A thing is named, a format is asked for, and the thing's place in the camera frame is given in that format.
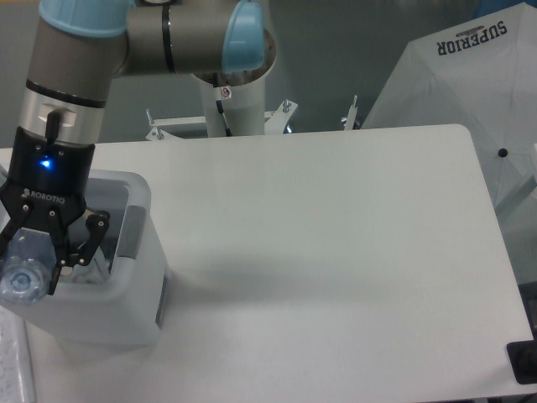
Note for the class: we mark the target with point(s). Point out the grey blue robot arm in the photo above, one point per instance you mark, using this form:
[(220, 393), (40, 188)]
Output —
[(79, 48)]

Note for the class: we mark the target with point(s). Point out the clear plastic water bottle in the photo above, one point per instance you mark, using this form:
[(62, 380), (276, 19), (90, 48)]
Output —
[(27, 267)]

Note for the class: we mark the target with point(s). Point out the white plastic trash can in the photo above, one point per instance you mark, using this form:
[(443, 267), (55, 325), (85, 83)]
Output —
[(109, 287)]

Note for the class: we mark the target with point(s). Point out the white metal mounting bracket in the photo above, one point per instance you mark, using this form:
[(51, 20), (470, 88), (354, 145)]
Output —
[(230, 123)]

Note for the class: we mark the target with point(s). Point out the white tissue paper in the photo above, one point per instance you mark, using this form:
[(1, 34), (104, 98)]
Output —
[(95, 273)]

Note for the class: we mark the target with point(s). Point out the black device at table edge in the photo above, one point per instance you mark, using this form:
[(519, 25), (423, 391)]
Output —
[(522, 356)]

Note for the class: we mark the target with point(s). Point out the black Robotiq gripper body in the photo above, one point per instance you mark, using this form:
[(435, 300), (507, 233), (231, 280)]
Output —
[(50, 175)]

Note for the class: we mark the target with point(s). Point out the metal table clamp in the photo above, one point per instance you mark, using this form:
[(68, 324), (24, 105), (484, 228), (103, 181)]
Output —
[(351, 120)]

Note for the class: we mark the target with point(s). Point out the white Superior umbrella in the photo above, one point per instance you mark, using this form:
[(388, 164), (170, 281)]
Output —
[(481, 75)]

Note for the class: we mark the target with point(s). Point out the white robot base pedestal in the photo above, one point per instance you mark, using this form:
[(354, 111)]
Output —
[(238, 90)]

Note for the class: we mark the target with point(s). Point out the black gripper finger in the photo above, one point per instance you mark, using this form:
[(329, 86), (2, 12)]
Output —
[(97, 224), (17, 211)]

